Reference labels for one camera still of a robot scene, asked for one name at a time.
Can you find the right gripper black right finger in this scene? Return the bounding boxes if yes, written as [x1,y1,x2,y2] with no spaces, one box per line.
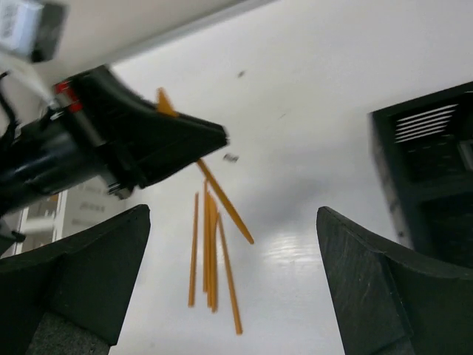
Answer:
[316,206,472,354]

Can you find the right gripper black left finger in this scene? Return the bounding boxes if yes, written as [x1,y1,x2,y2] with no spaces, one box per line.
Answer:
[1,204,151,354]

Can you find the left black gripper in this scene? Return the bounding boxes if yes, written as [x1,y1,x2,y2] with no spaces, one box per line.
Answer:
[1,65,228,214]

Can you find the orange fork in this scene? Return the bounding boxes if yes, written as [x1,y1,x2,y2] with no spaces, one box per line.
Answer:
[157,87,254,245]

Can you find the orange chopstick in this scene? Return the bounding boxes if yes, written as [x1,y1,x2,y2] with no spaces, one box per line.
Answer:
[188,192,199,308]
[217,214,243,336]
[203,179,208,293]

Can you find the white utensil container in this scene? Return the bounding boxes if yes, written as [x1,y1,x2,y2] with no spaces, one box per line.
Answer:
[12,178,124,254]

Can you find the black utensil container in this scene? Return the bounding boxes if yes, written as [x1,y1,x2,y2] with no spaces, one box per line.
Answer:
[370,82,472,268]

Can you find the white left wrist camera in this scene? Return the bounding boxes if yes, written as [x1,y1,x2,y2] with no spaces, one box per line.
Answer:
[1,0,69,63]

